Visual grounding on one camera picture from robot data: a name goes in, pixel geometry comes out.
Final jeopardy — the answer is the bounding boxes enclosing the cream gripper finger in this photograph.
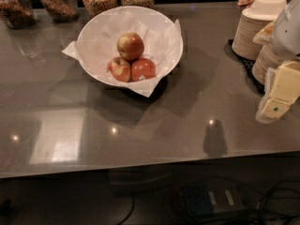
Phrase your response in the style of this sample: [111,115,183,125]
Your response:
[253,22,275,45]
[256,61,300,124]

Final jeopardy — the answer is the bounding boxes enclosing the red-yellow apple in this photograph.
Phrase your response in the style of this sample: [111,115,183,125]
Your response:
[107,57,131,83]
[117,32,144,61]

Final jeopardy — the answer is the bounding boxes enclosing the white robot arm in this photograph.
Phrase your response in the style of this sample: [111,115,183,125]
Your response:
[253,0,300,124]

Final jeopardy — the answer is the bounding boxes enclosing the right red apple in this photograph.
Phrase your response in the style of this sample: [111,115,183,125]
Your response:
[131,58,156,82]

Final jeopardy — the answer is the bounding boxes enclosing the white ceramic bowl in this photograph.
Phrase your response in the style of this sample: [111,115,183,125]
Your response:
[76,6,185,88]

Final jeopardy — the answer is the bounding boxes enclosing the person hand in background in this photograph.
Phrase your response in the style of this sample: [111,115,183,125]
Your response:
[237,0,255,8]

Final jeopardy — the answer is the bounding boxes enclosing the front stack paper bowls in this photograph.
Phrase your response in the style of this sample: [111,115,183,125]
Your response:
[252,44,283,84]

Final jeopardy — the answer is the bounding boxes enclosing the black rubber mat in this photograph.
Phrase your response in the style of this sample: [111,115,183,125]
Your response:
[232,49,264,96]

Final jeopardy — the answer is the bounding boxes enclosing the white paper liner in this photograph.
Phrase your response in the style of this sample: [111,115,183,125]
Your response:
[61,11,183,98]

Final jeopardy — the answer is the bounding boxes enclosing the black box under table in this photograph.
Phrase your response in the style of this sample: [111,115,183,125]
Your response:
[180,185,246,218]

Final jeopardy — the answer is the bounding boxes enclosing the glass granola jar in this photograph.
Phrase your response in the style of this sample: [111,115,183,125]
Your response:
[40,0,78,23]
[0,0,35,29]

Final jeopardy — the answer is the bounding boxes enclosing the leftmost glass granola jar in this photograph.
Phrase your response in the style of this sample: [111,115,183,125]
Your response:
[0,0,35,29]

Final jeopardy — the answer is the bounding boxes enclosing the black cable on floor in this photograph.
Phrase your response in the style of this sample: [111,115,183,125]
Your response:
[243,180,300,225]

